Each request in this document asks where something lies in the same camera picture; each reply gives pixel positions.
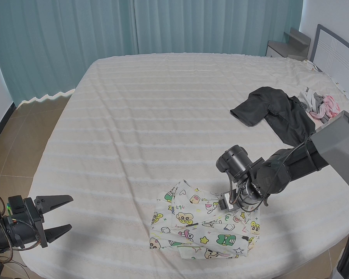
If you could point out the grey bedside table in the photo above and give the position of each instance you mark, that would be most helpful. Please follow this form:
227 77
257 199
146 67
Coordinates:
282 49

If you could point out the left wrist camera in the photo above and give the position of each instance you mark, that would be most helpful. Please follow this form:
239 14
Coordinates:
16 205

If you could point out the black T-shirt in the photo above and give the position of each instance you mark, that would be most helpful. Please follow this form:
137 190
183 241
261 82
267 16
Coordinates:
279 112

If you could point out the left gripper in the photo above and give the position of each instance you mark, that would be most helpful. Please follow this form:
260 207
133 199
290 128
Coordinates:
23 231

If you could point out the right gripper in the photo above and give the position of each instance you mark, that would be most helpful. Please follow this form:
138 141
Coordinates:
247 198

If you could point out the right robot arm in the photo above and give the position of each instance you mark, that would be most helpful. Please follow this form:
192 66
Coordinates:
279 173

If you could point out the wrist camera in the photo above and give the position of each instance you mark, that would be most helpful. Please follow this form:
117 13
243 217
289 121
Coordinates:
221 164
16 205

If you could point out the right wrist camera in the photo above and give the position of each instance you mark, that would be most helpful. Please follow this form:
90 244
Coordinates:
221 164

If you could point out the bed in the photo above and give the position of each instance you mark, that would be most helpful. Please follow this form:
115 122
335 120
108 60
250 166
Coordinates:
148 112

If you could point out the white printed pyjama top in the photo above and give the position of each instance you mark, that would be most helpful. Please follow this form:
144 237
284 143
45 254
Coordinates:
197 231

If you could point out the blue-green curtain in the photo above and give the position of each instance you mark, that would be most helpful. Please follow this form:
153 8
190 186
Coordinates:
133 16

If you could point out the pile of clothes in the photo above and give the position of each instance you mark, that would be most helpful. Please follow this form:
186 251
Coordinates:
328 106

